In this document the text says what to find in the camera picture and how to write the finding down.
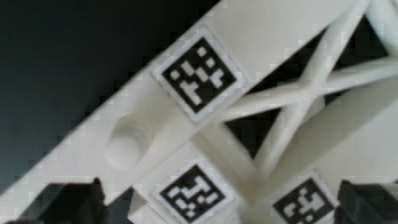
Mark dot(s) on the white chair back frame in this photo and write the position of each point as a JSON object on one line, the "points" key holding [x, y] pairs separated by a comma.
{"points": [[250, 120]]}

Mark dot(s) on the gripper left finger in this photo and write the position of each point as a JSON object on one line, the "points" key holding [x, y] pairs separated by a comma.
{"points": [[65, 205]]}

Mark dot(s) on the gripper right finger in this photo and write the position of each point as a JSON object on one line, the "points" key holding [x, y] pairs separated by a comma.
{"points": [[367, 203]]}

